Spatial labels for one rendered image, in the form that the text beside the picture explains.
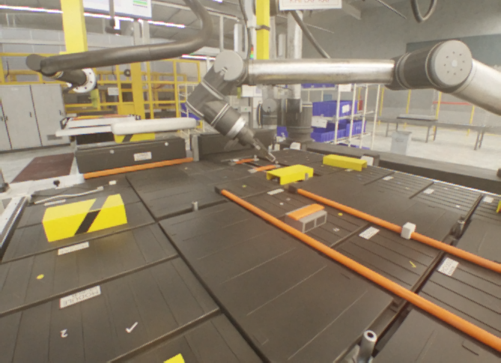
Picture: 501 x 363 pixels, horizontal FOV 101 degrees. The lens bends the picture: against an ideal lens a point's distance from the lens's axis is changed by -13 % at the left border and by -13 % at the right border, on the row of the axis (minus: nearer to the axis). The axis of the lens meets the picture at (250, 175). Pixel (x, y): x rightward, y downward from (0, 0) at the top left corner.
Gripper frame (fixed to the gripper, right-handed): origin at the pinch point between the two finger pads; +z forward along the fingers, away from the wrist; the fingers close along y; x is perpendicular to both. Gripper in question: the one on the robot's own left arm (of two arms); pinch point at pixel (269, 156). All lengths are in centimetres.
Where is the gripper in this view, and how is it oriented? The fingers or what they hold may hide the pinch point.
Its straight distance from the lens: 98.1
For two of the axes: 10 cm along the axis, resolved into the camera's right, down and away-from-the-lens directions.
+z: 7.6, 5.9, 2.6
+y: -0.9, -2.9, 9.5
